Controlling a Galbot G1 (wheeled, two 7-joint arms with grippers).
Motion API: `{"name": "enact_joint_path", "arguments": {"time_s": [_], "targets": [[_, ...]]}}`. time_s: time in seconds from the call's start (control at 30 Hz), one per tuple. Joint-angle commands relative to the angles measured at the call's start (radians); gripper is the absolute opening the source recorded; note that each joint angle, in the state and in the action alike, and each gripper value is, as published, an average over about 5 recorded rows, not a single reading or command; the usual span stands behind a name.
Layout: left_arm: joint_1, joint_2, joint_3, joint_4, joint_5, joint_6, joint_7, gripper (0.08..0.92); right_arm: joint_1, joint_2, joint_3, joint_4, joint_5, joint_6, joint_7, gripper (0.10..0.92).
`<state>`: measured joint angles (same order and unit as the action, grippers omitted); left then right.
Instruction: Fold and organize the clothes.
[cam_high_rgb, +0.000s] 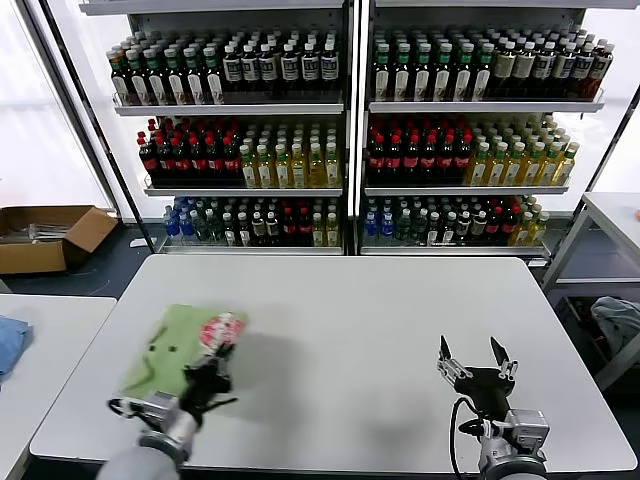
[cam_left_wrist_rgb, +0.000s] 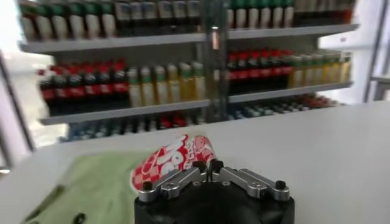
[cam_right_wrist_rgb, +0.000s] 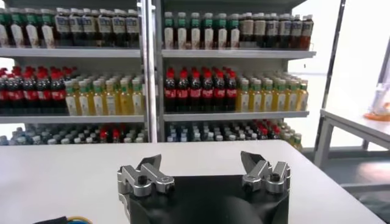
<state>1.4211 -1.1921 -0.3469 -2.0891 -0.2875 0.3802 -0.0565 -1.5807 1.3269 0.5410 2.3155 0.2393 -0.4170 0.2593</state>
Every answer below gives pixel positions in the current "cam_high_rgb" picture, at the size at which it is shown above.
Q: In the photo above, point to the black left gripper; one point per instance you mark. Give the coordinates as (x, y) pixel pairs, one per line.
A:
(207, 392)

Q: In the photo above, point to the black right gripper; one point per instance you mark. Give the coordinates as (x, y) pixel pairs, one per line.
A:
(485, 386)

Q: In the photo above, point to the green polo shirt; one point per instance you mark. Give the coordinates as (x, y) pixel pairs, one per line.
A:
(170, 330)

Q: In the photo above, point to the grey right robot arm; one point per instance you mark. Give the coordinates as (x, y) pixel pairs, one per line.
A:
(510, 462)

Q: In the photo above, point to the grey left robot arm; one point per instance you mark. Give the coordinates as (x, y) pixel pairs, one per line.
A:
(140, 460)

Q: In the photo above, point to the white shelf board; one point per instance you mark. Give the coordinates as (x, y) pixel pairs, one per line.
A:
(480, 106)
(465, 190)
(230, 109)
(450, 250)
(475, 3)
(250, 250)
(240, 191)
(210, 7)

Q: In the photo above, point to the dark bottle white cap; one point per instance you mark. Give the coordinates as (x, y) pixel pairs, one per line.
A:
(434, 230)
(449, 230)
(258, 230)
(479, 227)
(228, 231)
(271, 230)
(464, 227)
(243, 231)

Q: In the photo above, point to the green drink bottle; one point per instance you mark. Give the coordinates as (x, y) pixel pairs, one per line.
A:
(201, 227)
(419, 229)
(403, 229)
(215, 227)

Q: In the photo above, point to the blue drink bottle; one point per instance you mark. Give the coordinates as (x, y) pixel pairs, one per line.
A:
(370, 226)
(171, 225)
(186, 226)
(386, 226)

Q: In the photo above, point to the cola bottle red cap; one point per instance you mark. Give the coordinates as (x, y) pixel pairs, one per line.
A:
(447, 160)
(429, 160)
(165, 162)
(464, 160)
(304, 227)
(494, 225)
(377, 160)
(181, 162)
(412, 160)
(215, 162)
(149, 160)
(290, 227)
(198, 162)
(395, 160)
(509, 225)
(231, 162)

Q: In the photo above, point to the yellow drink bottle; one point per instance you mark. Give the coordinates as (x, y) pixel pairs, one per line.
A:
(514, 167)
(333, 168)
(318, 232)
(248, 170)
(523, 231)
(332, 232)
(282, 170)
(265, 170)
(550, 167)
(299, 169)
(317, 169)
(538, 230)
(567, 167)
(532, 167)
(478, 167)
(496, 167)

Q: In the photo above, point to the small white floor object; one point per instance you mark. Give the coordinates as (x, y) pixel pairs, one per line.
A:
(137, 243)

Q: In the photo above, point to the grey crumpled cloth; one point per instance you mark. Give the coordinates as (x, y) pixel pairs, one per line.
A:
(617, 320)

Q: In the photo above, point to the white shelving unit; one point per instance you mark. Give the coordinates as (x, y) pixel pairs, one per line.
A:
(349, 150)
(364, 200)

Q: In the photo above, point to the blue folded cloth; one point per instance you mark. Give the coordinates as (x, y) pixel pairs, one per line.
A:
(12, 340)

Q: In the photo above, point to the grey metal table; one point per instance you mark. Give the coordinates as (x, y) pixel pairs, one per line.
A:
(617, 215)

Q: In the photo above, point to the brown cardboard box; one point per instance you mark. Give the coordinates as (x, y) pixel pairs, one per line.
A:
(30, 257)

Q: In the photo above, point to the metal rods bundle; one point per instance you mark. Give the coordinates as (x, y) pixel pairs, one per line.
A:
(45, 232)

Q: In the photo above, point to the dark bottle green cap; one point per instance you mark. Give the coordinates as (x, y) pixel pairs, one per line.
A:
(423, 75)
(214, 82)
(443, 75)
(463, 75)
(402, 75)
(137, 82)
(156, 82)
(382, 75)
(120, 80)
(483, 75)
(175, 82)
(194, 82)

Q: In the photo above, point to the dark bottle white label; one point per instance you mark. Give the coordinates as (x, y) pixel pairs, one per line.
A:
(250, 70)
(544, 67)
(563, 67)
(310, 70)
(581, 67)
(269, 70)
(329, 69)
(232, 70)
(290, 70)

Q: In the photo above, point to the dark bottle cream label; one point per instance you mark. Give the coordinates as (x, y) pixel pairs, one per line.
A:
(524, 67)
(504, 67)

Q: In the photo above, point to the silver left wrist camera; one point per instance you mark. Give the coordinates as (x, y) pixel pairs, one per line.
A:
(162, 410)

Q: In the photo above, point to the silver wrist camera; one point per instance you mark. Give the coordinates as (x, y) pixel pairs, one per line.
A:
(527, 430)
(162, 410)

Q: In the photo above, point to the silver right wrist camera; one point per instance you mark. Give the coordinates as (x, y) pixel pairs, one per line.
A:
(527, 430)

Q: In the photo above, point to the black slanted frame bar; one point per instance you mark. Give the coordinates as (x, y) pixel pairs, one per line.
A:
(617, 145)
(108, 150)

